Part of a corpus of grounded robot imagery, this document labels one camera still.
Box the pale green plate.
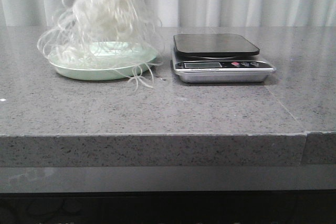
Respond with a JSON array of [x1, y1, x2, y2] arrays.
[[49, 41, 159, 81]]

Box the black silver kitchen scale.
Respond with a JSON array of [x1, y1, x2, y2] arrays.
[[172, 34, 276, 83]]

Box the white vermicelli noodle bundle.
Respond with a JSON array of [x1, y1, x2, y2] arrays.
[[37, 0, 160, 87]]

